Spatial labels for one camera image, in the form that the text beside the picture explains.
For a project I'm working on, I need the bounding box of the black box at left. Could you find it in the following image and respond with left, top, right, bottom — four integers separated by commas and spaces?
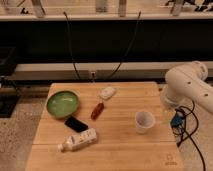
0, 46, 20, 118

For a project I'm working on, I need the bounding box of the green ceramic bowl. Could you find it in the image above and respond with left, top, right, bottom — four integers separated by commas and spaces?
46, 91, 80, 119

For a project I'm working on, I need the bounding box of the white plastic bottle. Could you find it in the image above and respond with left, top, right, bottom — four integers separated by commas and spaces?
58, 128, 97, 152

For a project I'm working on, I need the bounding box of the black smartphone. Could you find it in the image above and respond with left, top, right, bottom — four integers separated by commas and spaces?
65, 117, 88, 133

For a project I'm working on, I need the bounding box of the black hanging cable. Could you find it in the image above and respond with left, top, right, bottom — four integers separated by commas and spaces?
62, 11, 82, 81
105, 10, 142, 81

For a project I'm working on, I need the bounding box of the black cable by robot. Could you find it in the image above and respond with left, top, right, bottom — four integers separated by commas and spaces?
172, 99, 208, 171

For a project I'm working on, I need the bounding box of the right black hanging cable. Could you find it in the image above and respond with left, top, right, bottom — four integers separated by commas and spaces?
105, 10, 142, 81

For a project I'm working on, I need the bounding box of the white paper cup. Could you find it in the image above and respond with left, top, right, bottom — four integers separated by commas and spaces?
135, 111, 156, 134

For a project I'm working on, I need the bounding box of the white sponge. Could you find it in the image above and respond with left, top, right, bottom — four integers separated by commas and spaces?
100, 86, 116, 100

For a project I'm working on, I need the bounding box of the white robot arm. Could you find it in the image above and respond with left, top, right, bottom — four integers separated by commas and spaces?
161, 61, 213, 115

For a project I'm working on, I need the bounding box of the blue connector box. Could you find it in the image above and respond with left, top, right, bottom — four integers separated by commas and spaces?
170, 111, 184, 127

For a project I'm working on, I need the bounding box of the left black hanging cable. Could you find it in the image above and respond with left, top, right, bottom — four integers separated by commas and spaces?
62, 11, 82, 81

